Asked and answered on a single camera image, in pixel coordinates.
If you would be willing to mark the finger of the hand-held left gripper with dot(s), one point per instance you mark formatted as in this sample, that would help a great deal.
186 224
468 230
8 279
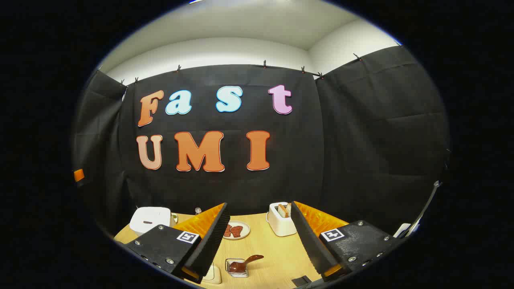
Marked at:
78 175

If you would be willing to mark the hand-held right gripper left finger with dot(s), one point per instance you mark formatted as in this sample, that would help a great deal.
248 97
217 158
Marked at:
211 245

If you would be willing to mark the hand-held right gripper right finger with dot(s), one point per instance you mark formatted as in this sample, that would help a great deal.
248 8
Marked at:
311 245

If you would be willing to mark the brown wooden spoon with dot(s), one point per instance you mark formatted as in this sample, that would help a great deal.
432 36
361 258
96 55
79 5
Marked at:
251 259

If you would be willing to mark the white rice cooker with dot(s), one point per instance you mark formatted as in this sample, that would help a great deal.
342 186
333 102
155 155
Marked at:
150 218

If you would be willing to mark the red meat slice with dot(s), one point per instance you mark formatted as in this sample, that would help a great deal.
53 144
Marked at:
237 231
227 231

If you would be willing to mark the cream square dish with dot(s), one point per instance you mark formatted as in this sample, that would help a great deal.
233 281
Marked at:
213 275

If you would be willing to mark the white round plate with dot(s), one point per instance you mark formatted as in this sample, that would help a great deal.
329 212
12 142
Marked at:
245 233

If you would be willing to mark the white toaster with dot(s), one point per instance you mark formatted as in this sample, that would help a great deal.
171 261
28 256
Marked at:
279 226

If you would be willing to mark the small black flat object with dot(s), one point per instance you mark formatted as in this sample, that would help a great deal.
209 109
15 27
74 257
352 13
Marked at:
301 281

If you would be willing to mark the black backdrop cloth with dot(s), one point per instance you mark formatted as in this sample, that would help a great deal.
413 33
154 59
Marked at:
321 160

